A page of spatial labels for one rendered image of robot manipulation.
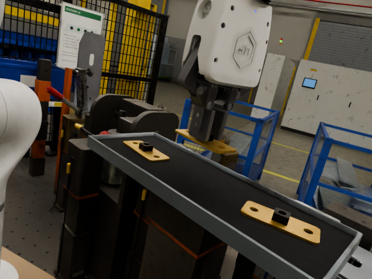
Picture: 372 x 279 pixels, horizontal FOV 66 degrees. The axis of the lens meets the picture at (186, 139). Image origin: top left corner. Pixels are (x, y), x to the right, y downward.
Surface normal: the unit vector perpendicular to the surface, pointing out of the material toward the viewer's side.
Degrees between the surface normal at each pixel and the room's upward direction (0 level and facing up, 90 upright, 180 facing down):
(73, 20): 90
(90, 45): 90
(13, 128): 105
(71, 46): 90
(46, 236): 0
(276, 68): 90
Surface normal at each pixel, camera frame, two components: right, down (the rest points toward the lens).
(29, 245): 0.20, -0.94
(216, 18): -0.49, 0.03
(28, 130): 0.85, 0.33
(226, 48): 0.60, 0.32
